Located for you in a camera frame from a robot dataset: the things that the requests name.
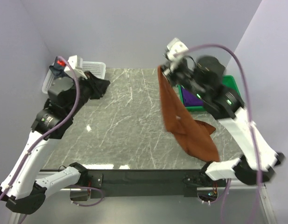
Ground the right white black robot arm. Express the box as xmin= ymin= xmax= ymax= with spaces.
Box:
xmin=158 ymin=56 xmax=284 ymax=186

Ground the orange brown towel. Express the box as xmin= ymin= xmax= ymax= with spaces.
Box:
xmin=157 ymin=66 xmax=220 ymax=162

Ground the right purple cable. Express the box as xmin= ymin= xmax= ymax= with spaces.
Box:
xmin=174 ymin=43 xmax=263 ymax=224

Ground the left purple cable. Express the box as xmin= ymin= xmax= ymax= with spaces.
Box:
xmin=0 ymin=55 xmax=105 ymax=224

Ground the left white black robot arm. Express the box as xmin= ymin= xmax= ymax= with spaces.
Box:
xmin=0 ymin=74 xmax=110 ymax=215

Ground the grey towel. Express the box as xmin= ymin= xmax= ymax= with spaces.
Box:
xmin=49 ymin=64 xmax=66 ymax=78

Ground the green plastic tray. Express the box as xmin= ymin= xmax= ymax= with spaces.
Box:
xmin=178 ymin=75 xmax=240 ymax=112

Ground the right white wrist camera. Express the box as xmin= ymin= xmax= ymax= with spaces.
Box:
xmin=164 ymin=37 xmax=189 ymax=70

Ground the white plastic basket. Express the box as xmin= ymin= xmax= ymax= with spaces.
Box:
xmin=42 ymin=61 xmax=106 ymax=94

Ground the aluminium frame rail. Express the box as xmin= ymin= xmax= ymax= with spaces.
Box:
xmin=23 ymin=182 xmax=277 ymax=224

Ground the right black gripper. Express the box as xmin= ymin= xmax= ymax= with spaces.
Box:
xmin=159 ymin=56 xmax=207 ymax=100

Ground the purple towel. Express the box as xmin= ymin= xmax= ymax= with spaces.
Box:
xmin=181 ymin=88 xmax=203 ymax=106

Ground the black base beam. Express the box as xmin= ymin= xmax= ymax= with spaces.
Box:
xmin=60 ymin=168 xmax=219 ymax=203

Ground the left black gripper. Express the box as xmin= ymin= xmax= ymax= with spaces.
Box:
xmin=66 ymin=70 xmax=111 ymax=118

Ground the purple cable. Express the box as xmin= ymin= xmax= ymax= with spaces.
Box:
xmin=0 ymin=55 xmax=105 ymax=224
xmin=174 ymin=43 xmax=263 ymax=224

